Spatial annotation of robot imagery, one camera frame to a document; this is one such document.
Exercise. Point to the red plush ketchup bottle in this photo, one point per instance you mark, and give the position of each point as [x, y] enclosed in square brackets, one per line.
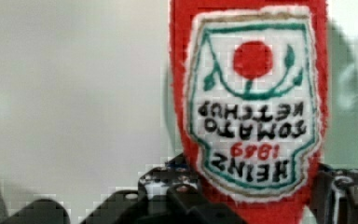
[249, 88]

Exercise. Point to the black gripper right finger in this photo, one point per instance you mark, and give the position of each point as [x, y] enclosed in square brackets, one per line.
[334, 196]

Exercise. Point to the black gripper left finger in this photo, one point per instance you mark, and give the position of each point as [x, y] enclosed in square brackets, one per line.
[168, 194]

